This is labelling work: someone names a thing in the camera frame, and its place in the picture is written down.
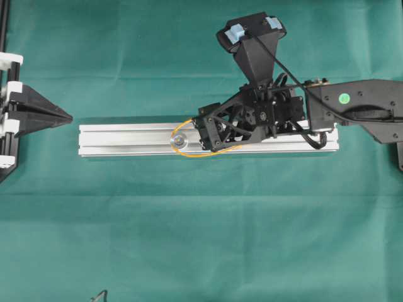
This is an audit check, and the orange rubber band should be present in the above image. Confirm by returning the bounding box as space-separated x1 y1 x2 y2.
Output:
171 118 242 159

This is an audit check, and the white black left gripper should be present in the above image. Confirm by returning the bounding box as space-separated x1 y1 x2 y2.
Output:
1 52 73 167

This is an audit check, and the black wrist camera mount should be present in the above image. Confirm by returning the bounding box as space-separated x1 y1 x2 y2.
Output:
216 12 287 87

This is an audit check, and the black frame bar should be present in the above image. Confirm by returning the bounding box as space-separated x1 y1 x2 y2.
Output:
0 0 10 52

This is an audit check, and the thin black wire bracket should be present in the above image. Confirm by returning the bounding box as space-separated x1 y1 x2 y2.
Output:
90 289 108 302

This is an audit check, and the aluminium extrusion rail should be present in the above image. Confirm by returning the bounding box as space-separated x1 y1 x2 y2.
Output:
78 123 339 157

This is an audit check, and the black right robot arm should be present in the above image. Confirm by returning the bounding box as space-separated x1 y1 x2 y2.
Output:
191 74 402 152

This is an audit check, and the left metal pulley shaft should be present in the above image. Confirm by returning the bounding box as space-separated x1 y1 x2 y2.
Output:
170 132 188 150

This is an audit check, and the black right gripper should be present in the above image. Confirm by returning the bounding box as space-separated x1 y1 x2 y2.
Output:
191 81 310 152

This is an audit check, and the black right base bracket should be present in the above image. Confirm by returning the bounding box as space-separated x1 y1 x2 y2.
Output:
392 142 403 172

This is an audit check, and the black camera cable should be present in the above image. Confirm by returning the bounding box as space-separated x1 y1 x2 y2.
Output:
245 31 347 126

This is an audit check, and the green table cloth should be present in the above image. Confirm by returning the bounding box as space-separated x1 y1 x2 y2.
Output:
1 1 402 301

